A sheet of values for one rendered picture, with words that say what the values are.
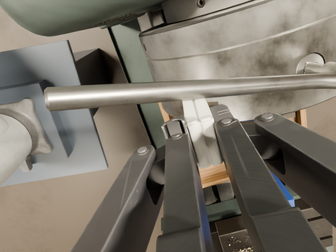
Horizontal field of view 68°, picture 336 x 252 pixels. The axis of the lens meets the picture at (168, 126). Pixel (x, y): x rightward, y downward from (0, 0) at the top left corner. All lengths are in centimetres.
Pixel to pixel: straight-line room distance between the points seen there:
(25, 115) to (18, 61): 16
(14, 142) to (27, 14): 49
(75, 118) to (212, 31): 64
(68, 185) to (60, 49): 134
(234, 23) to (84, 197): 186
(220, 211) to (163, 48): 61
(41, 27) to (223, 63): 19
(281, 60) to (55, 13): 23
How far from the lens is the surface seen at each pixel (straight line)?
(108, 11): 28
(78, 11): 27
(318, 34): 31
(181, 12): 35
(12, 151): 71
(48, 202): 214
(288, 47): 29
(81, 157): 91
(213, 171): 76
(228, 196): 86
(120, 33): 97
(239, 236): 75
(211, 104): 32
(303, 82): 21
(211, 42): 28
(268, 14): 28
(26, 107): 81
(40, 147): 85
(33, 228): 236
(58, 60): 81
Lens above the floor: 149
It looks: 66 degrees down
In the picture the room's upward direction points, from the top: 174 degrees clockwise
